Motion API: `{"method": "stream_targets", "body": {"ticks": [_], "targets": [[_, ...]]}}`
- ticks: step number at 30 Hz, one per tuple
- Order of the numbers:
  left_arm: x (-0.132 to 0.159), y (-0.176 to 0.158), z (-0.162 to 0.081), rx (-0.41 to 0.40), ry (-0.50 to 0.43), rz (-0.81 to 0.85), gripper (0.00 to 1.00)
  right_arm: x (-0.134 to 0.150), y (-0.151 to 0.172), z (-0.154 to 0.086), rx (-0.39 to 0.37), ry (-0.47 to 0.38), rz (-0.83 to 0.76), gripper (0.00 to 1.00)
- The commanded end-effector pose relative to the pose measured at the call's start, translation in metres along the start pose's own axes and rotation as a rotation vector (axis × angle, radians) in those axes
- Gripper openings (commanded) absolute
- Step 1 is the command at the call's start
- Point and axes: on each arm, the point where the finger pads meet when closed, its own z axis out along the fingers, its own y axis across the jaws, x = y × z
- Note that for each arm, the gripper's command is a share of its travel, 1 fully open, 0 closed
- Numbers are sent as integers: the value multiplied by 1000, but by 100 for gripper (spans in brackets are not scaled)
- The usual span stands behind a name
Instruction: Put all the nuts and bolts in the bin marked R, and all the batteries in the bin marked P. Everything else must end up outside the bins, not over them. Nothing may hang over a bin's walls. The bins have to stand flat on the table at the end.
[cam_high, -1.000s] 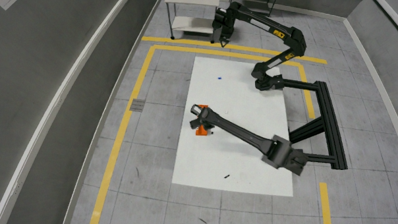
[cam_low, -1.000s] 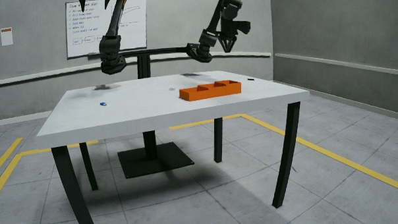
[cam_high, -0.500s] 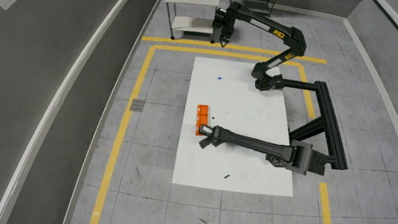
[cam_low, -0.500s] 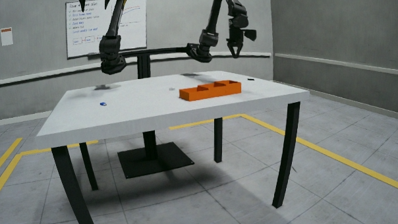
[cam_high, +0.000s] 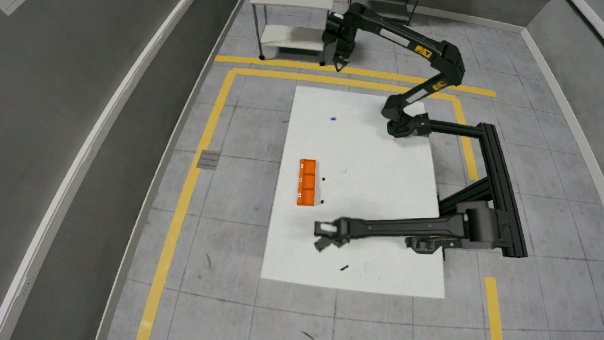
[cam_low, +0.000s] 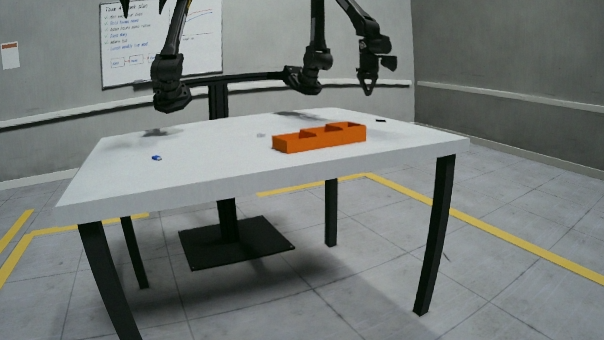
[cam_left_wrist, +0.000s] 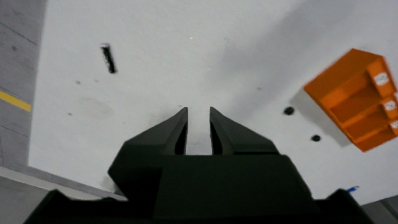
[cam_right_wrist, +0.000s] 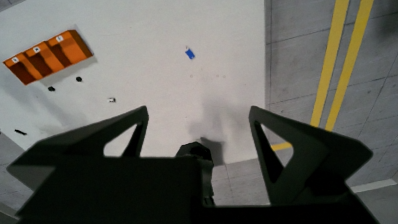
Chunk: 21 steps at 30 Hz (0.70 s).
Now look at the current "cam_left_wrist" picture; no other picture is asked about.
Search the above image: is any black aaa battery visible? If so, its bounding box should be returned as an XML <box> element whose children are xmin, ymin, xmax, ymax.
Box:
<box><xmin>102</xmin><ymin>43</ymin><xmax>118</xmax><ymax>74</ymax></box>

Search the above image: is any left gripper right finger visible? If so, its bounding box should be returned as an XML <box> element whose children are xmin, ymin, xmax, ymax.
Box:
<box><xmin>209</xmin><ymin>106</ymin><xmax>280</xmax><ymax>155</ymax></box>

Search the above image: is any blue usb stick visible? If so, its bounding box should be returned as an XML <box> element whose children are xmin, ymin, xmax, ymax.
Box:
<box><xmin>348</xmin><ymin>187</ymin><xmax>360</xmax><ymax>193</ymax></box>

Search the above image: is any orange rack of bins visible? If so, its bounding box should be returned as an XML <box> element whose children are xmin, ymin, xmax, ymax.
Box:
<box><xmin>304</xmin><ymin>49</ymin><xmax>398</xmax><ymax>154</ymax></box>

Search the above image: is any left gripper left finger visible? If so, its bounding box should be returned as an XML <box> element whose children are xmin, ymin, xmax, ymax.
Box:
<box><xmin>117</xmin><ymin>107</ymin><xmax>188</xmax><ymax>155</ymax></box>

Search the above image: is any black hex nut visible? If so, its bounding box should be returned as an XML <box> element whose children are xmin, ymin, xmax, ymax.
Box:
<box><xmin>286</xmin><ymin>107</ymin><xmax>297</xmax><ymax>116</ymax></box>
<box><xmin>313</xmin><ymin>135</ymin><xmax>323</xmax><ymax>143</ymax></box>

